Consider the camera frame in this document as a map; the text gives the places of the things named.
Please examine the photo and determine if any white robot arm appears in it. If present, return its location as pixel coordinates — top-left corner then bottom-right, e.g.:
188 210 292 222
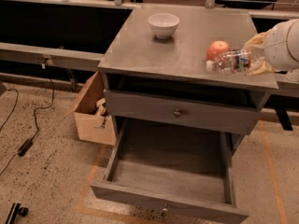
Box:
244 19 299 82

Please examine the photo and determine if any black power cable with adapter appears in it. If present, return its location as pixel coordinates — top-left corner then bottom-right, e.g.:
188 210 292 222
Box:
0 77 55 176

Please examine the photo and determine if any black clamp on floor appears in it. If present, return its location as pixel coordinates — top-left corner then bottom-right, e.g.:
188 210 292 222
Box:
5 203 29 224

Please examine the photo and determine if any closed grey drawer with knob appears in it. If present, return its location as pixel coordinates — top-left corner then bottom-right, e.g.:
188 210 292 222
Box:
104 90 260 135

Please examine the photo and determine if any cardboard box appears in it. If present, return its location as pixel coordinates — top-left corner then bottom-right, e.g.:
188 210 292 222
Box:
66 72 117 146

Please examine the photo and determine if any clear plastic water bottle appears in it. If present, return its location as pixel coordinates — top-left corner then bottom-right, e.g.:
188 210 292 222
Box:
206 48 264 75

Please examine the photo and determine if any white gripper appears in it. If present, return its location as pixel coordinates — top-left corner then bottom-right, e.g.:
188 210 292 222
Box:
244 21 294 76

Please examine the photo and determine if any red apple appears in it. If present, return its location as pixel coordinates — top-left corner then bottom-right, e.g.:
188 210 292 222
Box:
206 40 231 60

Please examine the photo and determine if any open grey bottom drawer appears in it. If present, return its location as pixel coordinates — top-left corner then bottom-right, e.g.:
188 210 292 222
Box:
91 119 249 224

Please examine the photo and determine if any grey wooden cabinet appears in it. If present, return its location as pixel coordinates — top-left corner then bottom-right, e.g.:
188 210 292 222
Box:
99 7 278 149

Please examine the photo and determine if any white ceramic bowl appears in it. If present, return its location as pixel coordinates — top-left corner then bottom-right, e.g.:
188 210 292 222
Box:
148 13 180 39

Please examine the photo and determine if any grey metal rail frame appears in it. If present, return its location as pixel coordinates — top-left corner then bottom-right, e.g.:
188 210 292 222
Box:
0 0 299 98

